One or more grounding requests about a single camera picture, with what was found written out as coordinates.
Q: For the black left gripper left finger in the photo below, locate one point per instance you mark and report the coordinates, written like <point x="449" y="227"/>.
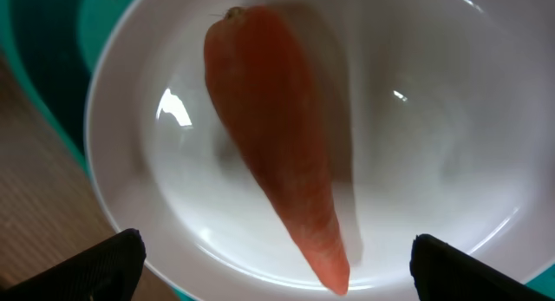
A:
<point x="110" y="270"/>

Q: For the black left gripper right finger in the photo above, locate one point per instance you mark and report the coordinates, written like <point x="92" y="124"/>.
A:
<point x="443" y="273"/>

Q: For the white bowl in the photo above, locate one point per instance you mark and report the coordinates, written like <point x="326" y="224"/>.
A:
<point x="440" y="118"/>

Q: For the orange carrot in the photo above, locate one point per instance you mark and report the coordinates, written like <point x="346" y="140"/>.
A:
<point x="264" y="92"/>

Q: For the teal plastic tray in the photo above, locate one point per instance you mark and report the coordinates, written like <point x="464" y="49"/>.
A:
<point x="52" y="47"/>

